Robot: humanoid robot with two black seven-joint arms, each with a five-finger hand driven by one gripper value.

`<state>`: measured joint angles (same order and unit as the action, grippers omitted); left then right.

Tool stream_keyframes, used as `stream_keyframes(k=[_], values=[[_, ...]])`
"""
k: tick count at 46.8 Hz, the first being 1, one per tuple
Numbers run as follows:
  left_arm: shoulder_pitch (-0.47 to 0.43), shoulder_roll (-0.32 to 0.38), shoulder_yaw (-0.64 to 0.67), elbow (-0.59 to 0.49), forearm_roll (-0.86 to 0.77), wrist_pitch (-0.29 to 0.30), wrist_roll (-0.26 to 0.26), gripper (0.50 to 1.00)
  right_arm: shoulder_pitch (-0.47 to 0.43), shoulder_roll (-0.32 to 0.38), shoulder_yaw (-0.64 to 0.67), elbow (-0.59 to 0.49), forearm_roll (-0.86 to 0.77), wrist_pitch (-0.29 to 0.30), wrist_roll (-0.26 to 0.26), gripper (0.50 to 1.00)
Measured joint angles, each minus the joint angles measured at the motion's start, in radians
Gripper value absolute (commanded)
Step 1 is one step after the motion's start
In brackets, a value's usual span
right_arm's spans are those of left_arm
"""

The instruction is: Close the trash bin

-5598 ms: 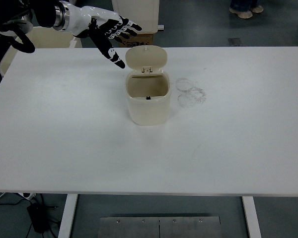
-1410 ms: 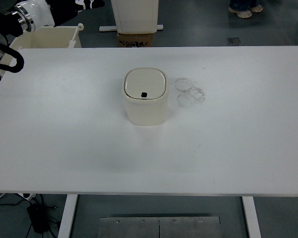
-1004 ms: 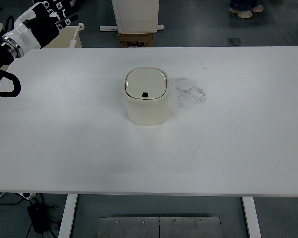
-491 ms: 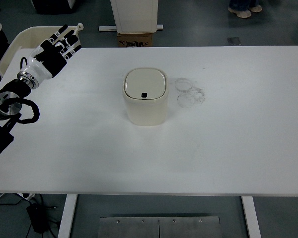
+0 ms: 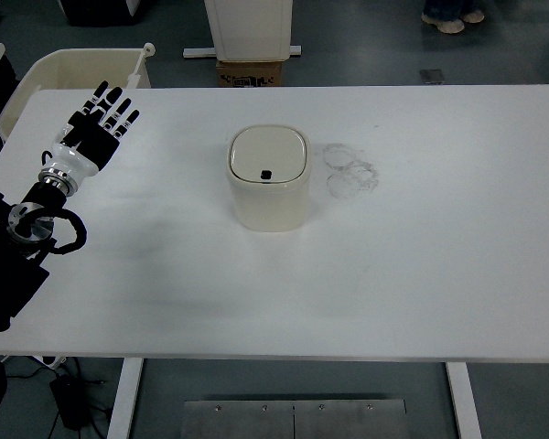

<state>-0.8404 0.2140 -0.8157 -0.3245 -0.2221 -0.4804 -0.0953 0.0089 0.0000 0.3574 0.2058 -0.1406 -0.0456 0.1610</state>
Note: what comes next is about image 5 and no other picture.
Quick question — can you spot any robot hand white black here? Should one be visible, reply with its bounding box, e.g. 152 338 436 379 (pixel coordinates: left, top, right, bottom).
49 80 142 184

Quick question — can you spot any cream plastic trash bin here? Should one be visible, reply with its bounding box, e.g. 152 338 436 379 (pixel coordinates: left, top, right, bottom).
226 123 313 233

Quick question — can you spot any large white waste bin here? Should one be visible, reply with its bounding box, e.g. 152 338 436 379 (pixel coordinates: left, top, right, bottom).
203 0 295 62

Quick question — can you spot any cream plastic crate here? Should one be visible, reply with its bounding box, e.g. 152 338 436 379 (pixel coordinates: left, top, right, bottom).
0 48 153 139

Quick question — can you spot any white plastic stick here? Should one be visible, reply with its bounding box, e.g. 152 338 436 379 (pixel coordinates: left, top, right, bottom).
124 42 157 91

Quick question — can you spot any black box with white panel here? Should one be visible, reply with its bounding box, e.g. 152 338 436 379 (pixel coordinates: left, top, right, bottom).
58 0 149 27

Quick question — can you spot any white stand foot bar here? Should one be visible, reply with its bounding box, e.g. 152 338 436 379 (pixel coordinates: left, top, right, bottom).
183 44 305 59

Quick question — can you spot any brown cardboard box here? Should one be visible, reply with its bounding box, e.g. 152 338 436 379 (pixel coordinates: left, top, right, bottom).
215 59 285 88

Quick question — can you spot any black power adapter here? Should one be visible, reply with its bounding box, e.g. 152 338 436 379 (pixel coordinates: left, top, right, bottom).
49 373 91 432

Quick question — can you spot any white table leg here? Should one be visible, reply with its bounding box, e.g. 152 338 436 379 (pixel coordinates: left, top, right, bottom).
445 361 484 439
106 358 145 439

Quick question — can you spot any grey metal plate with screws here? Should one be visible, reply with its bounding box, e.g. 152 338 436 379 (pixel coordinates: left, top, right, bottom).
183 399 408 439

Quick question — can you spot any person's leg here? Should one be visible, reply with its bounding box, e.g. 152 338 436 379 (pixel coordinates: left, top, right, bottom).
421 0 467 35
457 0 487 25

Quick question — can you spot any black floor cable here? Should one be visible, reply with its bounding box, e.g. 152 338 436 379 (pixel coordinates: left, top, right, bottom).
6 356 112 415

